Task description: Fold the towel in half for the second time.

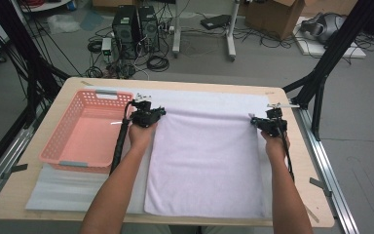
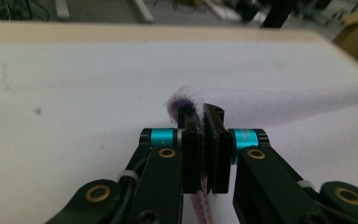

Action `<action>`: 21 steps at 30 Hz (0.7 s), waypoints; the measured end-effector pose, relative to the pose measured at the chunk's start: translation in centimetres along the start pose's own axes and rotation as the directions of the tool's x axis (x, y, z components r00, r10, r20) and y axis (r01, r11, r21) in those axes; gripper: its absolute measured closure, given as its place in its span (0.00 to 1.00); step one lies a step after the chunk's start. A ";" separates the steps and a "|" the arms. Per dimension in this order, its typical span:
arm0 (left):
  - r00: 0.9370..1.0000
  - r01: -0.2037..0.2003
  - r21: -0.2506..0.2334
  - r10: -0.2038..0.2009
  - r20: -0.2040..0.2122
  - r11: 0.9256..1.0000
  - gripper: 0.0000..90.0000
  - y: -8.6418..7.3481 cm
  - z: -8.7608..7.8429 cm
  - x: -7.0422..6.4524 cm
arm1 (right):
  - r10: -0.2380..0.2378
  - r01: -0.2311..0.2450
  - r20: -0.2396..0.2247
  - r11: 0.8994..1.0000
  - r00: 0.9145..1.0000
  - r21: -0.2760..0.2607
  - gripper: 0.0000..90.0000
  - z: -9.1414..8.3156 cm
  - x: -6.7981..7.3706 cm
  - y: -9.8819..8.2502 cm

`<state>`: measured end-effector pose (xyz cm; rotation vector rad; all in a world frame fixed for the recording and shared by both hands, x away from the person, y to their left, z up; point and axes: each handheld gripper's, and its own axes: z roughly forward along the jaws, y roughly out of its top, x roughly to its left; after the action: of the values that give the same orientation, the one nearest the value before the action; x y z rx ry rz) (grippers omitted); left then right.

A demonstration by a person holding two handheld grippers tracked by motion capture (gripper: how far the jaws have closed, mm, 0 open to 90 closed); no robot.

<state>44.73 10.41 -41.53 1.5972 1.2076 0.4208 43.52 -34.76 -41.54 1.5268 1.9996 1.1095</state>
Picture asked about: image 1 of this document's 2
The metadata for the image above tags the silver aluminium rail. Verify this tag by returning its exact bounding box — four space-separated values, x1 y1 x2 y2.
0 108 47 213
290 100 359 234

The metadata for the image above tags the white grid mat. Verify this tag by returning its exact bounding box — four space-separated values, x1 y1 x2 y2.
82 85 304 219

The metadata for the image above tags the grey metal bracket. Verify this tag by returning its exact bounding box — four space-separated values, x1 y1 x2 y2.
1 163 29 180
309 176 333 198

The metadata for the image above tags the thin wooden stick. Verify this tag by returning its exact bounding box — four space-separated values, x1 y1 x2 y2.
305 206 320 224

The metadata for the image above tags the small black cable coil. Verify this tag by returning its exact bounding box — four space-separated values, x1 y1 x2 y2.
87 39 103 55

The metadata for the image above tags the grey and white device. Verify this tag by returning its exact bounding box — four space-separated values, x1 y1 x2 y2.
300 12 347 45

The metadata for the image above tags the small white box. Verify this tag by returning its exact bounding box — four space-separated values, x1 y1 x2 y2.
100 37 113 57

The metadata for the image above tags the white board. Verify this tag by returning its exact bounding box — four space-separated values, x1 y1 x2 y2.
292 16 368 59

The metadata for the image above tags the black computer tower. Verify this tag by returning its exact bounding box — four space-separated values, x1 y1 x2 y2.
137 5 161 53
111 4 140 59

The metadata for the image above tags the clear plastic bag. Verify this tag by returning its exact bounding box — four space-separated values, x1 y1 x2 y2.
47 13 81 35

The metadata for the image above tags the black flat device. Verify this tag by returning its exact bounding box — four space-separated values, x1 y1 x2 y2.
200 14 232 31

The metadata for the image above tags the black metal frame with cables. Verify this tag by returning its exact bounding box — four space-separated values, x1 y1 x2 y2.
0 0 72 184

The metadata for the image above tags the white metal stand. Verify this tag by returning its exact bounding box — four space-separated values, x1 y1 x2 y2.
171 0 242 62

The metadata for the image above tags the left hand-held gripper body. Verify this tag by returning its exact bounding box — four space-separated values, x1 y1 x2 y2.
130 93 162 129

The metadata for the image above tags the person's right hand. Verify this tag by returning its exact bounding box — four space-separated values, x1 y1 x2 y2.
261 130 291 161

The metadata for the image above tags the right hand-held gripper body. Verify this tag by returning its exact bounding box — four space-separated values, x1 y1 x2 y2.
257 101 301 138

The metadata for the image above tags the pink plastic basket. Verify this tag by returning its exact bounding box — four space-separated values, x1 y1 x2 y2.
38 89 134 174

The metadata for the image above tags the open cardboard box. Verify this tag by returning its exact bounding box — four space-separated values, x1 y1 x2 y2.
244 0 306 41

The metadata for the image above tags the person's left hand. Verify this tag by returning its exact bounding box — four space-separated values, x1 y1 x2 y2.
128 121 159 153

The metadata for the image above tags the large black cable coil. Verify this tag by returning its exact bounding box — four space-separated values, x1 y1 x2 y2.
146 55 170 73

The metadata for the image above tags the teal sheet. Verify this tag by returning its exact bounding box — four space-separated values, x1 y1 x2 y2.
79 9 105 32

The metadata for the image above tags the lilac towel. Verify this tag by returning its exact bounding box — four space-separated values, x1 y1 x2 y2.
143 106 269 219

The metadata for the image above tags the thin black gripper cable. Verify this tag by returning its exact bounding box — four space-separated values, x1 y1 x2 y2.
277 126 296 183

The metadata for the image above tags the white round table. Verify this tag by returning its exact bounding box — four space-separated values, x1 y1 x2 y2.
19 0 72 14

